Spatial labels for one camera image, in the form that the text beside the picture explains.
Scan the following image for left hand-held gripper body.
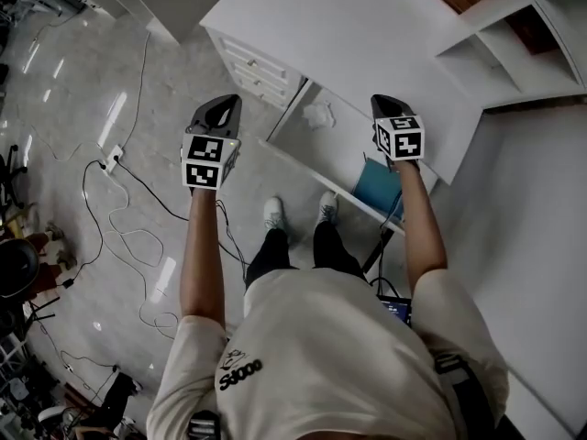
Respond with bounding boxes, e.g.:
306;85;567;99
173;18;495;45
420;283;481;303
180;125;242;196

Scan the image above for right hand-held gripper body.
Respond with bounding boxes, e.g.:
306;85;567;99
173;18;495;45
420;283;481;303
372;114;424;171

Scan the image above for white pull-out desk drawer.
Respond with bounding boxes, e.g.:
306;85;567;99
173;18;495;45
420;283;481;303
258;79;441;237

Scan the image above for person's right forearm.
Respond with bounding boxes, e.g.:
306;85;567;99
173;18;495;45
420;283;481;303
393;159;449;293

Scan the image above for person's left forearm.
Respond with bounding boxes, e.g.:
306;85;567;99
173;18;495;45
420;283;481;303
177;184;227;335

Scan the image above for blue folder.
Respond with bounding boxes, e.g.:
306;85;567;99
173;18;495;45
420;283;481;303
351;159;405;223

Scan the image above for large white desk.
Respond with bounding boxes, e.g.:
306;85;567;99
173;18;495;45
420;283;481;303
198;0;485;186

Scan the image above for person's left white shoe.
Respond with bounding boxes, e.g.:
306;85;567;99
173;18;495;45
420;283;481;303
262;195;289;234

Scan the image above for person's white shoe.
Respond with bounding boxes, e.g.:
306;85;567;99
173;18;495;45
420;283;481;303
316;191;339;226
262;195;289;234

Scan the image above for white floor power strip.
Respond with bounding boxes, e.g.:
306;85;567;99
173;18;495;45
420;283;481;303
100;143;126;174

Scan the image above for person's right white shoe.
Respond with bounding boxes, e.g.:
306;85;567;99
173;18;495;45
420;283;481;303
316;191;339;226

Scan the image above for person's black trousers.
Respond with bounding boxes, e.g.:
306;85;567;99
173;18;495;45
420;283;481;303
244;220;369;292

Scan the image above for white open shelf cabinet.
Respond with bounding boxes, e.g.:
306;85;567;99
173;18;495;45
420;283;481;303
433;0;587;112

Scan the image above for black screen device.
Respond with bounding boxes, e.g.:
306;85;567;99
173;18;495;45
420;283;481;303
374;293;413;328

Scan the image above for black office chair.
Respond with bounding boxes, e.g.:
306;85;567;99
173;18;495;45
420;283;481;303
0;143;29;211

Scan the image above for black round chair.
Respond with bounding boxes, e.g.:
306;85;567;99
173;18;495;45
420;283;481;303
0;237;41;300

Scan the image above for person's cream shirt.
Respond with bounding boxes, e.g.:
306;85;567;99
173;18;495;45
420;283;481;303
145;267;511;440

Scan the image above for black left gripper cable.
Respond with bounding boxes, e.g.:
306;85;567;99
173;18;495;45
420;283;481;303
214;198;252;286

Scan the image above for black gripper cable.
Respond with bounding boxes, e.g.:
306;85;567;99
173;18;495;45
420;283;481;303
214;198;252;286
361;189;405;292

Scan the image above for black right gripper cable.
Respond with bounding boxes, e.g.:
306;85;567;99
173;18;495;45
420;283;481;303
361;189;405;292

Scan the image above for white floor cable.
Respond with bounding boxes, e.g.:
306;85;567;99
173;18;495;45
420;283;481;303
29;29;181;341

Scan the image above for black floor cable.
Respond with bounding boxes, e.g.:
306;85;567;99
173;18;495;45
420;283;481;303
54;158;192;291

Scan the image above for black backpack strap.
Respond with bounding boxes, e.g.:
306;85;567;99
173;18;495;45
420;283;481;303
189;409;222;440
432;352;497;433

